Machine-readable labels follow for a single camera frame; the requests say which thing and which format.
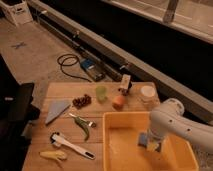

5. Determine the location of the small beige box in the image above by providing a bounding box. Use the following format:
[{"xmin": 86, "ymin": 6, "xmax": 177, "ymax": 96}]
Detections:
[{"xmin": 118, "ymin": 74, "xmax": 132, "ymax": 96}]

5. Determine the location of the yellow plastic tray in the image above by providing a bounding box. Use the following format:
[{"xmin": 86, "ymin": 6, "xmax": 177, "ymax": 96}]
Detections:
[{"xmin": 103, "ymin": 112, "xmax": 199, "ymax": 171}]

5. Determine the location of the orange round fruit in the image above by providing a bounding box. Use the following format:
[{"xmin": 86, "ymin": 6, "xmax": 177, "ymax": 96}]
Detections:
[{"xmin": 112, "ymin": 95, "xmax": 125, "ymax": 110}]

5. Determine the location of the black chair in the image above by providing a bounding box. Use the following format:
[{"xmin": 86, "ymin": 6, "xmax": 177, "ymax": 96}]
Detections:
[{"xmin": 0, "ymin": 54, "xmax": 40, "ymax": 171}]

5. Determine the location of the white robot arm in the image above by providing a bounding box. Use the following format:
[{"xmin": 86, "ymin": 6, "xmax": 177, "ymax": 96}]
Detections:
[{"xmin": 147, "ymin": 98, "xmax": 213, "ymax": 154}]

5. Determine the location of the blue electronic box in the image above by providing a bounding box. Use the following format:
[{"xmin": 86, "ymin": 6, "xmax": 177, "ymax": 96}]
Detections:
[{"xmin": 80, "ymin": 59, "xmax": 95, "ymax": 70}]

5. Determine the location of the white storage crate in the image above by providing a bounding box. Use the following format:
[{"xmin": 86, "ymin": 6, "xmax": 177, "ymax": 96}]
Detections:
[{"xmin": 0, "ymin": 0, "xmax": 33, "ymax": 27}]

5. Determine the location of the wooden board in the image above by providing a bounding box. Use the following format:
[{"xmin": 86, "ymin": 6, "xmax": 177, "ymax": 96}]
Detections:
[{"xmin": 21, "ymin": 81, "xmax": 164, "ymax": 171}]

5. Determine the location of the green chili pepper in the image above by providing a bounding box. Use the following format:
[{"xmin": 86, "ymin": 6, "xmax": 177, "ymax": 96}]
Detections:
[{"xmin": 74, "ymin": 117, "xmax": 90, "ymax": 141}]

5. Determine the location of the dark red grape bunch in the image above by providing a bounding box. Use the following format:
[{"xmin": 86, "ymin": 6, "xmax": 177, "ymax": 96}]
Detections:
[{"xmin": 72, "ymin": 94, "xmax": 92, "ymax": 109}]

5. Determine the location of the yellow corn cob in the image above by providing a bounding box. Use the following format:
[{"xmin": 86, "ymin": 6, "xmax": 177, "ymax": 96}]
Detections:
[{"xmin": 39, "ymin": 150, "xmax": 67, "ymax": 161}]

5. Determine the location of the grey folded cloth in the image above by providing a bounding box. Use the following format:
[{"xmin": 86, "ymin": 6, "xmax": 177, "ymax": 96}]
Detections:
[{"xmin": 45, "ymin": 100, "xmax": 70, "ymax": 125}]

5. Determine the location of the white lidded jar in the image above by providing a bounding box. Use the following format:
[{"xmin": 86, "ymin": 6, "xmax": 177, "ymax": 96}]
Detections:
[{"xmin": 140, "ymin": 86, "xmax": 156, "ymax": 102}]

